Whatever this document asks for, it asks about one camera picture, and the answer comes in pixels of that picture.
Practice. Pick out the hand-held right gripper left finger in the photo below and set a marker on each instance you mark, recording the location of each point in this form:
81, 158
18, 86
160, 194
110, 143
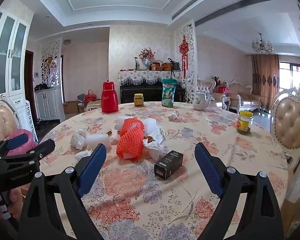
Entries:
92, 166

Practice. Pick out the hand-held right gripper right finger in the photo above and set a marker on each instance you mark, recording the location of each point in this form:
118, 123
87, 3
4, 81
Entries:
208, 167

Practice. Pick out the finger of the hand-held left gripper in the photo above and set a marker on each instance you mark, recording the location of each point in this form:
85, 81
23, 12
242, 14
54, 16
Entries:
43, 148
17, 140

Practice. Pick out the pink trash bin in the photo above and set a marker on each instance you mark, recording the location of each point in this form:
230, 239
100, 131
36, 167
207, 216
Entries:
21, 147

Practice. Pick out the white tissue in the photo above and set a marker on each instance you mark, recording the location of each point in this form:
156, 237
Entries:
78, 138
174, 115
83, 154

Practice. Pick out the white foam block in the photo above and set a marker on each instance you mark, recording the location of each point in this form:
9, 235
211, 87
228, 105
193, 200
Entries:
98, 142

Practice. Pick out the small brown paper box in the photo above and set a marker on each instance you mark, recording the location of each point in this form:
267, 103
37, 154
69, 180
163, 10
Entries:
109, 132

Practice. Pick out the black box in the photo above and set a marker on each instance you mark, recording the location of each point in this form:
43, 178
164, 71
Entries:
168, 165

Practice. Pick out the orange foam net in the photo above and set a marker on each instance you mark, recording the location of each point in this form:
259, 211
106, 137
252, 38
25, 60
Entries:
130, 140

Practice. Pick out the white foam roll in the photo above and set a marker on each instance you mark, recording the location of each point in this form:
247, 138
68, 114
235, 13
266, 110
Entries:
151, 126

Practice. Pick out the person's left hand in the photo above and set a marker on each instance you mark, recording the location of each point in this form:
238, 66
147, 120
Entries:
13, 197

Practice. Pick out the floral tablecloth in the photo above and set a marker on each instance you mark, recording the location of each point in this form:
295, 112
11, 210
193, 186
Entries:
190, 135

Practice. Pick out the low white cabinet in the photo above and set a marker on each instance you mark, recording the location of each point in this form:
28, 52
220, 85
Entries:
48, 103

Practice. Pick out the dark wooden door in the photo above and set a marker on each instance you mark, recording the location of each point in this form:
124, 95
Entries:
30, 85

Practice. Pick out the red label glass jar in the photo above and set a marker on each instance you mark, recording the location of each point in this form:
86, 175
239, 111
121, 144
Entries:
244, 122

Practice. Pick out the black bag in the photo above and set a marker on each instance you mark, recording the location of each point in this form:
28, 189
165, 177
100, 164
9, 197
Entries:
41, 87

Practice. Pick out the white floral teapot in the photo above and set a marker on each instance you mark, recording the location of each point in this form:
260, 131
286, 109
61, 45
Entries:
200, 102

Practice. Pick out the red thermos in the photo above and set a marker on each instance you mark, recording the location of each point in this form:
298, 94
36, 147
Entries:
110, 97

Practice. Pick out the ornate white sofa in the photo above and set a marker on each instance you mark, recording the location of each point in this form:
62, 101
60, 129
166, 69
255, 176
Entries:
245, 97

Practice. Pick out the red gift bag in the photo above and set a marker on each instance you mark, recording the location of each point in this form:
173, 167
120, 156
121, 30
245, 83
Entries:
222, 89

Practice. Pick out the yellow lid glass jar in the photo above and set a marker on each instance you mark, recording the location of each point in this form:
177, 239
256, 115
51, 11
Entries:
138, 101

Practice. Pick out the ornate white armchair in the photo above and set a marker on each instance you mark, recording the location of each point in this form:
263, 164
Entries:
207, 86

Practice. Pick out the green snack bag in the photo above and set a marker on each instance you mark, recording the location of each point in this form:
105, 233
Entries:
169, 95

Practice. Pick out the white lattice screen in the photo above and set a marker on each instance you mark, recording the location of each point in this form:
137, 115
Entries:
52, 62
188, 85

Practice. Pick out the tall white glass cabinet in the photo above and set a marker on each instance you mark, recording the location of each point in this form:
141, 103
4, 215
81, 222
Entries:
7, 55

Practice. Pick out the black piano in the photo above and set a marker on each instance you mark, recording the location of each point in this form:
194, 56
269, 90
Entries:
145, 92

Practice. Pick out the floral lace piano cover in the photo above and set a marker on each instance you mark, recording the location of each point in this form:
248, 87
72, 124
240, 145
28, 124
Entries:
140, 76

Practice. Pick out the brown patterned curtain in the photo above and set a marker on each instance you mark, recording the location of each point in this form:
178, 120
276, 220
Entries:
265, 80

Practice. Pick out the dark handbag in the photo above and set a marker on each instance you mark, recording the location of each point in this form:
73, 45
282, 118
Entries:
175, 65

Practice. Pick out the woven basket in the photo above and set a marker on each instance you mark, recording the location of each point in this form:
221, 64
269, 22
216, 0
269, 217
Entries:
157, 66

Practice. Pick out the red Chinese knot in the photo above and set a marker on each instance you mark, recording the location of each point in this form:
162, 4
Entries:
183, 50

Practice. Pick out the flower vase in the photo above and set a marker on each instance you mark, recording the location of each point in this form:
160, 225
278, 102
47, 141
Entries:
147, 57

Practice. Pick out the window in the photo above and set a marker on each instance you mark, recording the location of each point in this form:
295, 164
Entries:
290, 75

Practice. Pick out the chandelier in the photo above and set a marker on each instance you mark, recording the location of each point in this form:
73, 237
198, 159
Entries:
262, 45

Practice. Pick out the ceiling air vent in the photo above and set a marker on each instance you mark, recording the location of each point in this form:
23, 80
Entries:
215, 7

